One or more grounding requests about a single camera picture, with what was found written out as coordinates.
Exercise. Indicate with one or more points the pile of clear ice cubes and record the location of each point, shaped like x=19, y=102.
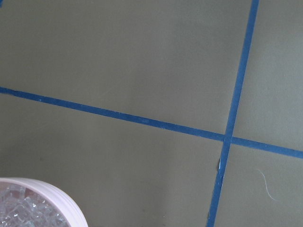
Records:
x=22, y=207

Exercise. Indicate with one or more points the pink bowl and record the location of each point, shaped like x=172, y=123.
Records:
x=55, y=196

